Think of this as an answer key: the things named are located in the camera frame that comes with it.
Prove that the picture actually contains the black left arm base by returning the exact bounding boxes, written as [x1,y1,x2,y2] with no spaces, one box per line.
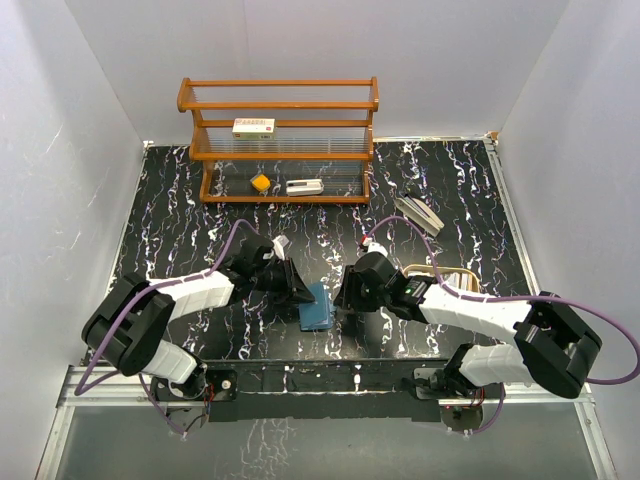
[142,367,237,437]

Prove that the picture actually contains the white grey stapler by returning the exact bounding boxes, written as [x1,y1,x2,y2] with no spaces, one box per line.
[286,179,324,197]

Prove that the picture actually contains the blue leather card holder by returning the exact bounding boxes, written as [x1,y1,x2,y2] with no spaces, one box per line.
[299,282,334,332]

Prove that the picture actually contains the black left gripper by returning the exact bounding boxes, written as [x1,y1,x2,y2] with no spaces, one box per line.
[251,256,314,305]

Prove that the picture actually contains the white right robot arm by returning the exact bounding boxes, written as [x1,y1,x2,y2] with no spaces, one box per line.
[334,252,602,399]

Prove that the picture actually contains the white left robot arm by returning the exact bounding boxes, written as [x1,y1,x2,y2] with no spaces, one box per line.
[81,232,315,399]

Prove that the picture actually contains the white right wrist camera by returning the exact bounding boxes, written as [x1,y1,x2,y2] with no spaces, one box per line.
[361,238,388,256]

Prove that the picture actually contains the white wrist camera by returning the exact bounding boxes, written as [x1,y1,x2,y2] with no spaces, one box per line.
[361,238,388,256]
[272,235,289,260]

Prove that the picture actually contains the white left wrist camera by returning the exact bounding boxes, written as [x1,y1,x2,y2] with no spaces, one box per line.
[272,235,289,260]

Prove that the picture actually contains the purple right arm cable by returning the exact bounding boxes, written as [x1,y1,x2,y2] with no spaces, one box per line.
[367,215,640,385]

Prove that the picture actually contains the white red paper box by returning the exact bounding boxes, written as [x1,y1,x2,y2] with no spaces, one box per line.
[232,118,276,140]

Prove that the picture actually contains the beige oval tray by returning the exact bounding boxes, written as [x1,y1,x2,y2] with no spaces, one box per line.
[403,264,481,293]

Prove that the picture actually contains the yellow square block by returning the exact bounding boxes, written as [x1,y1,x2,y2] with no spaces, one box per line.
[250,174,271,193]

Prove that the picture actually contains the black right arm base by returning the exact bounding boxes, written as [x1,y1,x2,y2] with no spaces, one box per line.
[400,368,506,438]

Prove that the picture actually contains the brown wooden shelf rack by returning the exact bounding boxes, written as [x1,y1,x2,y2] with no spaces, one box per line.
[176,77,380,204]

